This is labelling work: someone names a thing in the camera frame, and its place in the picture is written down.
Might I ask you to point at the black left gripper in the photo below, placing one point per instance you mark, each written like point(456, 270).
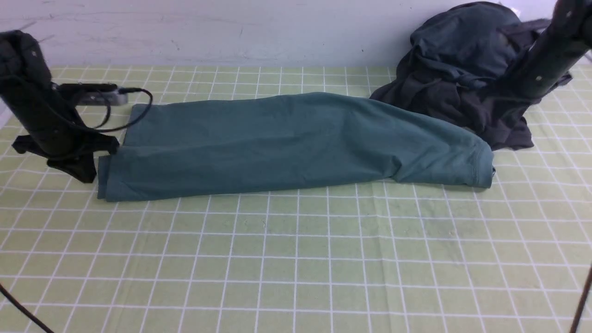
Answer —
point(67, 149)

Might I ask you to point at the green long-sleeve top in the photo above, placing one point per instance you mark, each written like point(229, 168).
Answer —
point(287, 142)

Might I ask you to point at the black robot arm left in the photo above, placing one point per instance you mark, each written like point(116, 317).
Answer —
point(47, 111)

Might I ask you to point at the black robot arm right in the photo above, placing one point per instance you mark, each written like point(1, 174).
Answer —
point(566, 40)

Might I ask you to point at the dark grey crumpled garment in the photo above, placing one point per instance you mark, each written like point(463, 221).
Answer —
point(494, 115)

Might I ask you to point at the dark teal crumpled garment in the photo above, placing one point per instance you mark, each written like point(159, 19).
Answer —
point(472, 44)

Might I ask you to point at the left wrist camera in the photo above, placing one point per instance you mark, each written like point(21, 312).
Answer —
point(92, 94)

